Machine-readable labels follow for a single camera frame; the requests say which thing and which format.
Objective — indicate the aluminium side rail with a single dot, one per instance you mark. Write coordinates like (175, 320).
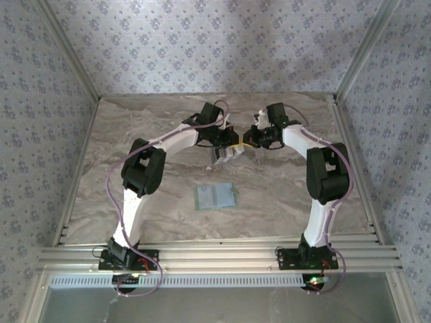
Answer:
(351, 151)
(84, 151)

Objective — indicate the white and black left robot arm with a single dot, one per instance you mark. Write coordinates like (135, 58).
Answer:
(178, 139)

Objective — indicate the grey metal sheet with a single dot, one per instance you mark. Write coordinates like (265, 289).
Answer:
(219, 306)

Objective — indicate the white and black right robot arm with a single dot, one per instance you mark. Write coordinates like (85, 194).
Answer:
(296, 138)

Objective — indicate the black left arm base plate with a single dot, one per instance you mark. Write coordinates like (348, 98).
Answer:
(151, 257)

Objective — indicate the aluminium mounting rail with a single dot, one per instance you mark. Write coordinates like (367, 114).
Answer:
(219, 255)

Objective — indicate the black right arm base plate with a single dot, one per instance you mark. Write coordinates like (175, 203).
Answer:
(286, 259)

